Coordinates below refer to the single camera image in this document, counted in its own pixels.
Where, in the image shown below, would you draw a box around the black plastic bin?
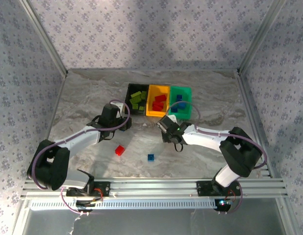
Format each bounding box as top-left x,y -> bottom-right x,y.
125,83 -> 150,116

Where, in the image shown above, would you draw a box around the yellow plastic bin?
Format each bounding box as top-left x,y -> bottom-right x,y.
146,84 -> 171,117

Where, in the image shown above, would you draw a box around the green plastic bin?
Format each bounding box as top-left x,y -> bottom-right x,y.
169,86 -> 193,120

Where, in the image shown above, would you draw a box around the circuit board with lights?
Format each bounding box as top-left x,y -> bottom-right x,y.
214,198 -> 234,212

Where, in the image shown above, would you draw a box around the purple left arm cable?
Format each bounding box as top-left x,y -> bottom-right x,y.
27,99 -> 131,190

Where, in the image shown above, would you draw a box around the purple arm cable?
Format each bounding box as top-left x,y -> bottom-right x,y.
166,101 -> 268,169
27,99 -> 131,190

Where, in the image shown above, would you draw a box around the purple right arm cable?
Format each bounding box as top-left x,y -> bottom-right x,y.
166,101 -> 268,169

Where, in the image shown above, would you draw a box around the aluminium mounting rail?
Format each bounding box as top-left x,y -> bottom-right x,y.
20,177 -> 288,199

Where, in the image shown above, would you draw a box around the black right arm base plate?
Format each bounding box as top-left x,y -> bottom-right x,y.
196,180 -> 242,196

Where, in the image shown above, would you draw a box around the white slotted cable duct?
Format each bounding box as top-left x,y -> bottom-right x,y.
28,198 -> 223,211

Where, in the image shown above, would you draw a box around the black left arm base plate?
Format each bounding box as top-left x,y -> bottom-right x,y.
65,180 -> 111,198

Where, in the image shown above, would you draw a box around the aluminium frame side rail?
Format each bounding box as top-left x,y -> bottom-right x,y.
236,70 -> 274,178

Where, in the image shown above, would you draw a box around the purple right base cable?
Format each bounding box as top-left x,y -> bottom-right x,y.
219,182 -> 243,215

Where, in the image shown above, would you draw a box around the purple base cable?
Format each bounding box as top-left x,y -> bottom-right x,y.
60,188 -> 91,216
219,182 -> 243,215

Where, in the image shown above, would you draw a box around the aluminium frame post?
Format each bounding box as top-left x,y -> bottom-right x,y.
19,0 -> 69,76
237,0 -> 288,74

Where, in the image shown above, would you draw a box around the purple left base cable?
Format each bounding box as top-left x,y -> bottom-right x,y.
60,188 -> 91,216

